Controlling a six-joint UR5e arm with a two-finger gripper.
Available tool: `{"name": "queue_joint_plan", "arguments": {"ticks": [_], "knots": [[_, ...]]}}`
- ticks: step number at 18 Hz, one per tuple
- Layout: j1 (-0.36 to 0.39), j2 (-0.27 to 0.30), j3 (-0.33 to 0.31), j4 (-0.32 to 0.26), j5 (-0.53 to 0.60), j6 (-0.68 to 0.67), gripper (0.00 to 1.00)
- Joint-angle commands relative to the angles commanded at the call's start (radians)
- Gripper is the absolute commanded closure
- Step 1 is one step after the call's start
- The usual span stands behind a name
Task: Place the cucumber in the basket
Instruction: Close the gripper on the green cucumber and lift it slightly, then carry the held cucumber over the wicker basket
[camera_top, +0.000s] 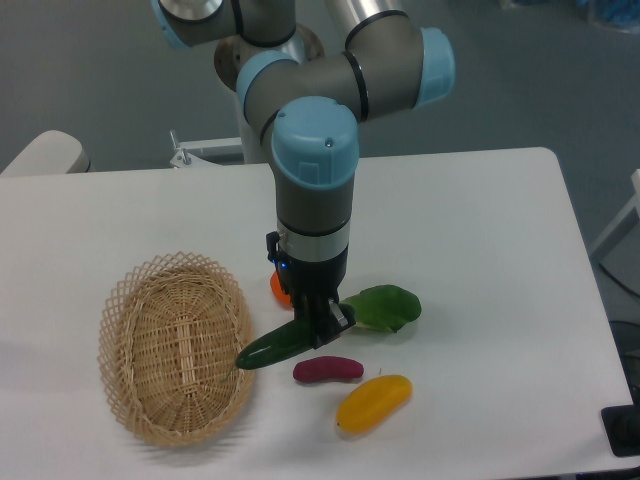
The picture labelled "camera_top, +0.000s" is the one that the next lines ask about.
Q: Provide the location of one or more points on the woven wicker basket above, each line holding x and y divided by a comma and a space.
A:
169, 336

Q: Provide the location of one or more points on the black device at edge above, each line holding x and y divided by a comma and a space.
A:
621, 424

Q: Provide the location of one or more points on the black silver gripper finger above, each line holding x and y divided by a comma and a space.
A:
333, 320

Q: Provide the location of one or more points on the yellow mango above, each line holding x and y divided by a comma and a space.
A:
371, 403

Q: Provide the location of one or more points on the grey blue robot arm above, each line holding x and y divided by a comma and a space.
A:
305, 115

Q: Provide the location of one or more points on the purple sweet potato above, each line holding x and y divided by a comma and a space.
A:
327, 368

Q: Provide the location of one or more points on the white metal bracket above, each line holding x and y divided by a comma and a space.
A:
206, 153

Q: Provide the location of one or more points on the orange tomato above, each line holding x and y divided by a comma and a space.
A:
278, 293

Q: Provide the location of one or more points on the green leafy vegetable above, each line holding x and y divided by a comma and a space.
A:
383, 308

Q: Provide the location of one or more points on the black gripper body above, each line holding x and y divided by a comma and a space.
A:
307, 277

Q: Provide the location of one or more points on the white chair backrest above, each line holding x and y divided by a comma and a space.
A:
51, 153

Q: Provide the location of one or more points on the dark green cucumber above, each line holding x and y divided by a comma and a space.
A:
283, 343

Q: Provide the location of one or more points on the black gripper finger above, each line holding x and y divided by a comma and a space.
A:
304, 311

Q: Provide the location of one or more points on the white furniture frame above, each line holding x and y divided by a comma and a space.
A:
614, 232

